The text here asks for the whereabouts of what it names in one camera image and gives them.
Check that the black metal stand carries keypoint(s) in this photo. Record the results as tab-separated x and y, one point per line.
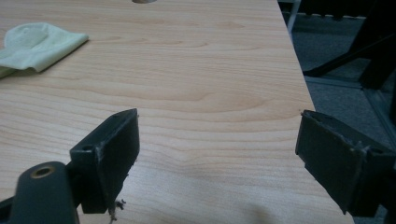
358	53

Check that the small round object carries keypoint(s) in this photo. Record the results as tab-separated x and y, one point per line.
144	1

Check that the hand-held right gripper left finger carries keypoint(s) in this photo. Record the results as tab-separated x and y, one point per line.
106	155

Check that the white table leg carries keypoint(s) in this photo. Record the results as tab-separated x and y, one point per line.
294	14

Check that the light green cloth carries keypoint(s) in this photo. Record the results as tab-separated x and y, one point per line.
35	46

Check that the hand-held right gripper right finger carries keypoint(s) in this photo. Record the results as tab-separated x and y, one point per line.
333	155

